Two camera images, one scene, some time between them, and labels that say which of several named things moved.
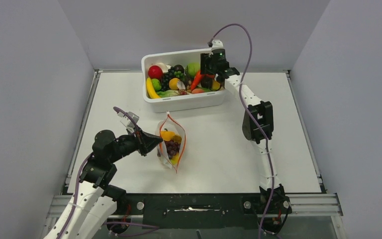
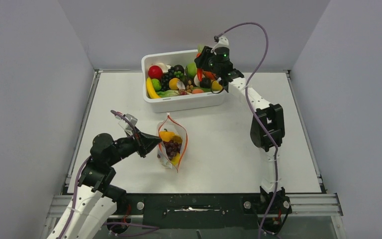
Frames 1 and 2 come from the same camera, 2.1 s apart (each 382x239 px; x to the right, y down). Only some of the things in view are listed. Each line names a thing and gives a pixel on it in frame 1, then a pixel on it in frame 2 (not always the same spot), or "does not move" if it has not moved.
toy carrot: (196, 80) to (199, 70)
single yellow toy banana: (150, 89) does not move
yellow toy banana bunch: (177, 138) does not move
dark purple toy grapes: (172, 148) does not move
